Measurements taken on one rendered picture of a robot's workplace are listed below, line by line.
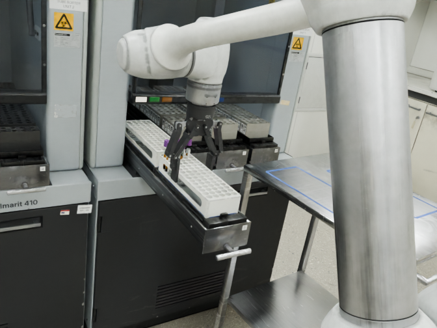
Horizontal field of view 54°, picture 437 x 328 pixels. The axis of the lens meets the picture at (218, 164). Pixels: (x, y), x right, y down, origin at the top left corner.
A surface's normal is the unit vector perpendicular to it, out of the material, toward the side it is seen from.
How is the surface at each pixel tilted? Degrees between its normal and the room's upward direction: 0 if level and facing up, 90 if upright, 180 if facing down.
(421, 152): 90
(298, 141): 90
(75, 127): 90
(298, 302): 0
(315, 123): 90
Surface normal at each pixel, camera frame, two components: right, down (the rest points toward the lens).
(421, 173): -0.84, 0.07
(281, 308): 0.15, -0.92
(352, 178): -0.69, 0.11
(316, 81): 0.51, 0.40
